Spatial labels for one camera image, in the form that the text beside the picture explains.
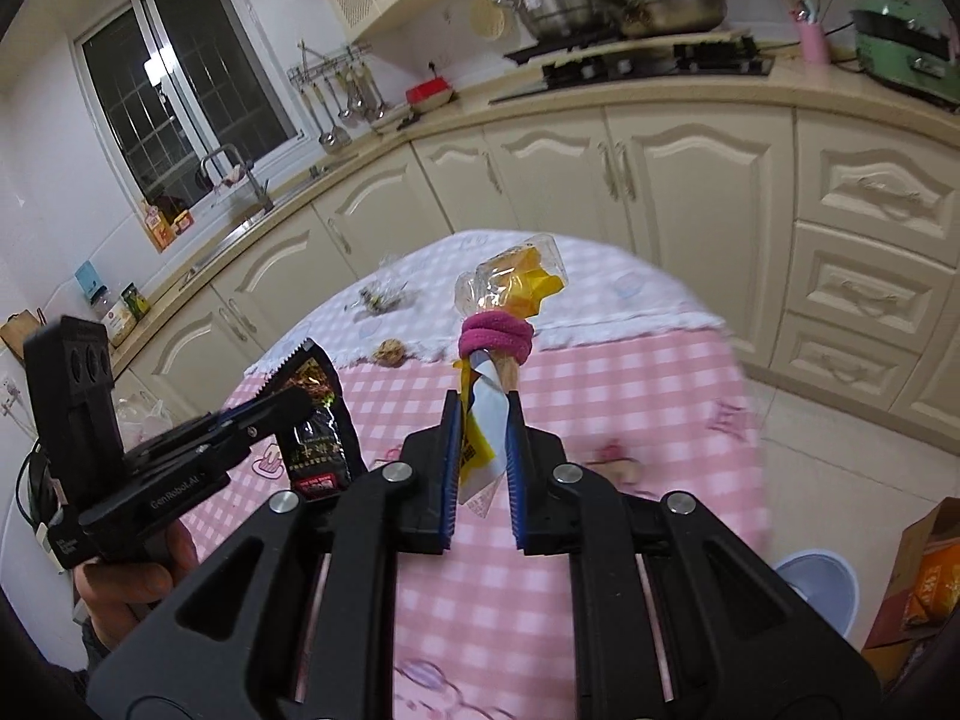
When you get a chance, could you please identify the person's left hand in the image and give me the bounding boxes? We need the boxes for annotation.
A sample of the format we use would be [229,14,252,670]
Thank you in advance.
[73,522,199,650]

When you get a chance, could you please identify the small clear wrapper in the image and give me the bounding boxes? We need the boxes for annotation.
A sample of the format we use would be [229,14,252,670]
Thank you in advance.
[343,280,416,316]

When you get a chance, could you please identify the pink utensil holder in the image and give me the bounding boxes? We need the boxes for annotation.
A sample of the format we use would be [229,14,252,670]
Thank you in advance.
[786,0,832,67]

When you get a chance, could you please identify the utensil hanging rack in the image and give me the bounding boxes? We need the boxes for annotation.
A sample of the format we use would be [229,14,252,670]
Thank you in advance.
[286,41,392,154]

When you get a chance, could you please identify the kitchen window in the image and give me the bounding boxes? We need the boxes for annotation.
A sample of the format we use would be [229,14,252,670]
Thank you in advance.
[76,0,296,218]

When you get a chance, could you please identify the green electric cooker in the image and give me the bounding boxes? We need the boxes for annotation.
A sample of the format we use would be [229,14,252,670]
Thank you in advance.
[851,0,958,110]

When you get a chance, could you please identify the cream kitchen cabinets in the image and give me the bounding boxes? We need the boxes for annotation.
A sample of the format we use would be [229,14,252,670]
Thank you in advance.
[114,65,958,449]

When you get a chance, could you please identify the pink checkered tablecloth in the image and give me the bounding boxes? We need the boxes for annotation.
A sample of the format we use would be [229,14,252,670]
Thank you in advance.
[179,229,775,720]

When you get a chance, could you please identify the yellow clear plastic bag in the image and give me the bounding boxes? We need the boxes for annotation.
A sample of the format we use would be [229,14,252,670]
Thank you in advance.
[454,234,568,517]

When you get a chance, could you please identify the steel wok pan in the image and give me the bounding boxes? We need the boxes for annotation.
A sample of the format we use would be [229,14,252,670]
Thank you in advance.
[596,0,727,39]

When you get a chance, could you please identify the brown cardboard box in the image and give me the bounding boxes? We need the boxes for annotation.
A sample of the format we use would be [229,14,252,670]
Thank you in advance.
[862,497,958,688]

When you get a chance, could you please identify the small brown crumpled scrap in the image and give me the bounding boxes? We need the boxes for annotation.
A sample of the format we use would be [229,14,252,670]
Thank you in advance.
[373,338,409,369]

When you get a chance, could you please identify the light blue trash bin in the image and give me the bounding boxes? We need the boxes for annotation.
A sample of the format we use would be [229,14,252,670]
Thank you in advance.
[775,550,859,639]

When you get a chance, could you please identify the orange rice bag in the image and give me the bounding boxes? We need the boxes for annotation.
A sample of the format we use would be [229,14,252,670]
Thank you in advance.
[903,543,960,629]

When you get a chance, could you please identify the steel sink faucet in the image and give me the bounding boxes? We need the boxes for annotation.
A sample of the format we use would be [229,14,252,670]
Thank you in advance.
[199,143,275,211]

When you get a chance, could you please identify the red container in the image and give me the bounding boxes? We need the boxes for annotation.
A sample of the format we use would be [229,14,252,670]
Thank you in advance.
[405,76,454,114]

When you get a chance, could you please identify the dark snack wrapper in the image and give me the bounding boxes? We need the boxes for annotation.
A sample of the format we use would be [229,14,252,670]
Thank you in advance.
[257,338,368,500]

